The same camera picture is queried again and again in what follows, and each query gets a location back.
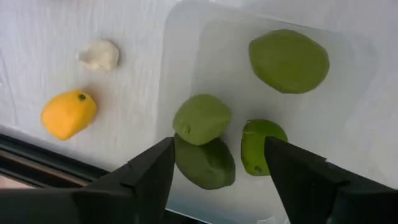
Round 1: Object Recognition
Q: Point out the black table edge rim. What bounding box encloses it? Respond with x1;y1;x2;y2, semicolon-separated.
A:
0;133;110;189

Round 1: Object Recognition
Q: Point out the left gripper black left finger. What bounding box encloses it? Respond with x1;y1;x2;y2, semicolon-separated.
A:
0;136;176;224

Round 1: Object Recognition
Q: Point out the small white garlic bulb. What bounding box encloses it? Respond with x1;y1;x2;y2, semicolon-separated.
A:
76;39;121;72

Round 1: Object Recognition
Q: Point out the yellow lemon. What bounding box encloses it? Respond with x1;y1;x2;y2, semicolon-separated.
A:
40;90;98;141

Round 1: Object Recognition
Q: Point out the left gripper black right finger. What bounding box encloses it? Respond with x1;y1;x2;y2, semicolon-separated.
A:
263;136;398;224

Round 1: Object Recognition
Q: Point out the white translucent plastic basket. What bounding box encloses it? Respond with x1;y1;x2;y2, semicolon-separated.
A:
154;0;398;224

